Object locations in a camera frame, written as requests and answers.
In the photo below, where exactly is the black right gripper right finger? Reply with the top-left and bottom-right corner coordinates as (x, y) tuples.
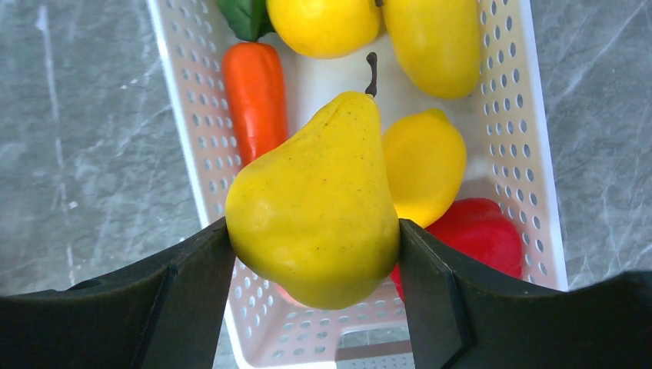
(400, 220), (651, 368)

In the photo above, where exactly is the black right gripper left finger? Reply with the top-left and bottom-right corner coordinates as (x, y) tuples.
(1, 219), (235, 368)

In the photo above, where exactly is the yellow toy pear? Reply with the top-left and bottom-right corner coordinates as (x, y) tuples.
(225, 80), (400, 310)

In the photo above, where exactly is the red toy pepper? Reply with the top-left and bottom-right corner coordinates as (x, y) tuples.
(394, 198), (523, 279)

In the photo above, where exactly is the pink toy peach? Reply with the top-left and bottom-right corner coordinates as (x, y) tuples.
(274, 284), (305, 308)

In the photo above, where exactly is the yellow toy lemon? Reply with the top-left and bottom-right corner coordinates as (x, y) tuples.
(382, 108), (467, 228)

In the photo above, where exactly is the orange toy carrot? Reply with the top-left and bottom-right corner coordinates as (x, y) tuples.
(221, 42), (289, 165)

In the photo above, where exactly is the green toy vegetable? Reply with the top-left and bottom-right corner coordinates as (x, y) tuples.
(216, 0), (275, 42)

